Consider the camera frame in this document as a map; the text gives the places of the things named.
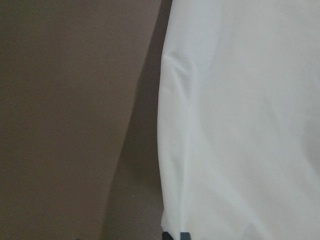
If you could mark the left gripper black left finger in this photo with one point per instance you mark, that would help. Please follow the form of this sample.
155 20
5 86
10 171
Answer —
166 236

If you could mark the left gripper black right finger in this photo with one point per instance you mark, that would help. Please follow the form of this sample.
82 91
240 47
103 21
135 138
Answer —
185 236

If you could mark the cream long sleeve cat shirt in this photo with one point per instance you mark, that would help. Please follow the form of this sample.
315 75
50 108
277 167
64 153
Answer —
238 124

